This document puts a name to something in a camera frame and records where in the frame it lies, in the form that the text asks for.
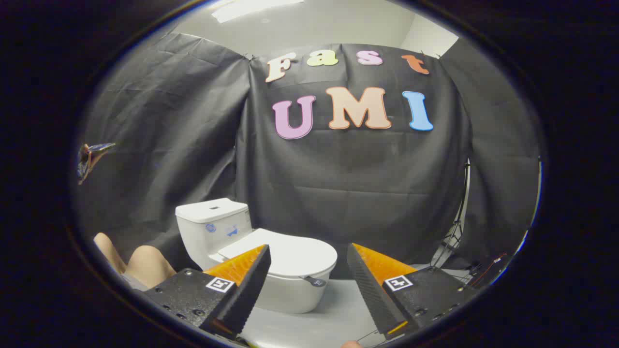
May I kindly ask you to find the white toilet lid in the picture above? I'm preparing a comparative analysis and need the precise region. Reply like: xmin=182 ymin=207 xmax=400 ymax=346
xmin=218 ymin=228 xmax=338 ymax=288

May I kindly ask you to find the red cable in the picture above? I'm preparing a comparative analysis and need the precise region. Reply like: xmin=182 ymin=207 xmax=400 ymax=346
xmin=470 ymin=253 xmax=507 ymax=287

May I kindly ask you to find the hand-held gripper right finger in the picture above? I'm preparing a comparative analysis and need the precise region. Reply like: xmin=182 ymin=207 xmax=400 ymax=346
xmin=346 ymin=243 xmax=478 ymax=339

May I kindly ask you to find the white ceramic toilet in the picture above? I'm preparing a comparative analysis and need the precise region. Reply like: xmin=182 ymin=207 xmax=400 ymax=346
xmin=175 ymin=198 xmax=338 ymax=314

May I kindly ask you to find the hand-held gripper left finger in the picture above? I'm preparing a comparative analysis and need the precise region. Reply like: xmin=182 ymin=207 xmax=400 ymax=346
xmin=143 ymin=244 xmax=272 ymax=341

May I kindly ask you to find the black backdrop cloth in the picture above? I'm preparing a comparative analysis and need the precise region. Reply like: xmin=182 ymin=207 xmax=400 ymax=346
xmin=77 ymin=33 xmax=541 ymax=281

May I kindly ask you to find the black tripod stand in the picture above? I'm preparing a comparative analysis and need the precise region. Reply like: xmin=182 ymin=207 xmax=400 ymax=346
xmin=429 ymin=159 xmax=472 ymax=270

